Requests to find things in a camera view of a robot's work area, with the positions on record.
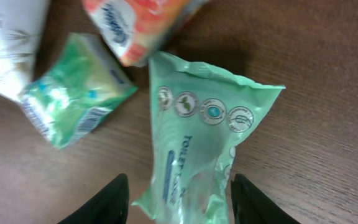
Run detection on white tube with brown cap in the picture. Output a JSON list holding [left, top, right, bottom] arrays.
[[0, 0, 50, 101]]

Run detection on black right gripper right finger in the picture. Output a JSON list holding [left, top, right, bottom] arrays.
[[231, 174, 300, 224]]

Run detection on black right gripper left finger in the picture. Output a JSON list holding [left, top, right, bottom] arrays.
[[58, 174, 129, 224]]

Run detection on orange small tissue pack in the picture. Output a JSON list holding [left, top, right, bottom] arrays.
[[81, 0, 208, 67]]

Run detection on teal wet wipes pack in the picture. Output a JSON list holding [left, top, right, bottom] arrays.
[[134, 52, 283, 223]]

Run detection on green small tissue pack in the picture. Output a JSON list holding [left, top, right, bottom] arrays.
[[19, 33, 137, 149]]

